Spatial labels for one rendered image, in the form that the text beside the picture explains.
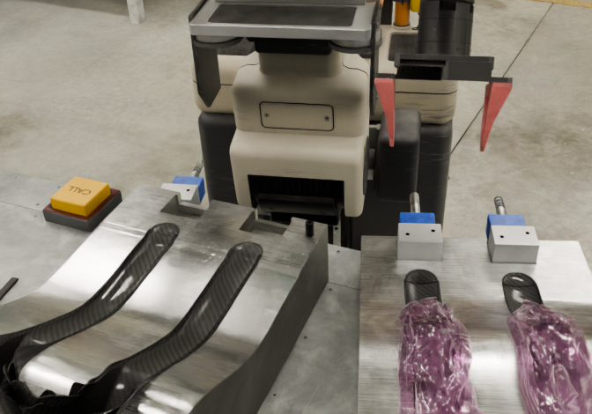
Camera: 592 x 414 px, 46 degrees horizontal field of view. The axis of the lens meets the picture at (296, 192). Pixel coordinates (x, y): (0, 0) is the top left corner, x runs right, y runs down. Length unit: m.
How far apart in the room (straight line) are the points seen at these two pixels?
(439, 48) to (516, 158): 1.95
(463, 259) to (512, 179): 1.73
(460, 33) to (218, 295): 0.37
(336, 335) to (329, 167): 0.40
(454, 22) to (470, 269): 0.28
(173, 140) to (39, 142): 0.54
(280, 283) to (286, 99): 0.45
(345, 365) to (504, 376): 0.19
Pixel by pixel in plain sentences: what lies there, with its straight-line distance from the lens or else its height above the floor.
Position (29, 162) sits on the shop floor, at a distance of 2.85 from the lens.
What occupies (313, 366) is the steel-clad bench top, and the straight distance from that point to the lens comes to 0.79.
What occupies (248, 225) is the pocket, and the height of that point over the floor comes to 0.88.
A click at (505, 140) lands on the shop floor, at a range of 2.79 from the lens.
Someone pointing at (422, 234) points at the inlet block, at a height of 0.88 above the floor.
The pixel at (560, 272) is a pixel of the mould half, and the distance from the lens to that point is 0.86.
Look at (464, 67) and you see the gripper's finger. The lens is 0.75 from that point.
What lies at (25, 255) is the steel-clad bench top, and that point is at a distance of 1.02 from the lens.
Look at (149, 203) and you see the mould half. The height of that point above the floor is 0.89.
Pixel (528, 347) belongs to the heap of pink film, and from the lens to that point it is 0.67.
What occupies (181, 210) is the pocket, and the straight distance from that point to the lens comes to 0.91.
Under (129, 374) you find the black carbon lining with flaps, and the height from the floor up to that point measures 0.92.
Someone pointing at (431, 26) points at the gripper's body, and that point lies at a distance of 0.76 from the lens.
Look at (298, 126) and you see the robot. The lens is 1.16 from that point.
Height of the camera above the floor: 1.40
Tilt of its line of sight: 35 degrees down
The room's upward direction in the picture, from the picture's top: 3 degrees counter-clockwise
